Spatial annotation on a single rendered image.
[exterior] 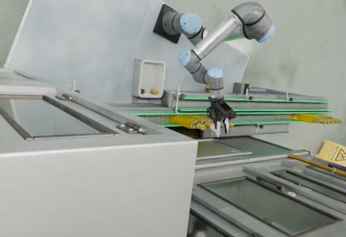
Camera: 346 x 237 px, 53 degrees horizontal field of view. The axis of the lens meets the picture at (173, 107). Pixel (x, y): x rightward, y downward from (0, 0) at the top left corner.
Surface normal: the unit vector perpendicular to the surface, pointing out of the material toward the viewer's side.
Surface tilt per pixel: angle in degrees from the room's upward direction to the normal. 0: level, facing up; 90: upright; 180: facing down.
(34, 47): 0
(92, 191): 0
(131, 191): 0
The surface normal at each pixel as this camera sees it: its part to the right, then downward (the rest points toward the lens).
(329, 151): -0.47, -0.47
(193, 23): 0.46, 0.12
